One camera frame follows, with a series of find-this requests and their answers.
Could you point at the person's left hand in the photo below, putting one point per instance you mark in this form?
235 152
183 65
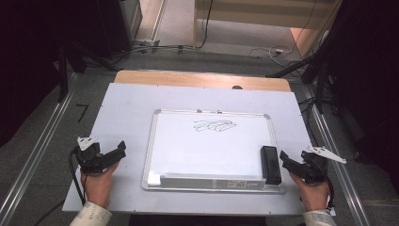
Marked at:
98 185

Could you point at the black metal stand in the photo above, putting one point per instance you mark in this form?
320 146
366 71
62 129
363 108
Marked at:
320 84
62 75

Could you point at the black curtain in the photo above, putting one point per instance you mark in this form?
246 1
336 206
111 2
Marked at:
47 37
370 78

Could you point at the black whiteboard eraser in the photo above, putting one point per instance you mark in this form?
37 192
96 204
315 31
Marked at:
270 164

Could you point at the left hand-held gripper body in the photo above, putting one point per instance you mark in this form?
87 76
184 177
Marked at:
89 157

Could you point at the person's right hand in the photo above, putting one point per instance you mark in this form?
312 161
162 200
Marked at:
313 194

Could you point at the aluminium framed whiteboard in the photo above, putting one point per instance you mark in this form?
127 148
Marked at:
213 150

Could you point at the person's dark clothing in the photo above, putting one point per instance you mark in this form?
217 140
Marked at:
197 221

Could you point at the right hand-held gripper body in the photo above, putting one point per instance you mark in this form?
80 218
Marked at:
313 166

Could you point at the wooden table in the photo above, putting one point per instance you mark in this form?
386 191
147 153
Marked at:
188 80

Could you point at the light wooden cabinet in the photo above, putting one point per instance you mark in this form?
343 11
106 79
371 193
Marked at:
251 14

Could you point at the white table cover panel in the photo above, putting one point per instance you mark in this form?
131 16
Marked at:
131 109

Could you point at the metal floor rail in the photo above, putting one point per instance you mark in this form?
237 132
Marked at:
342 175
37 150

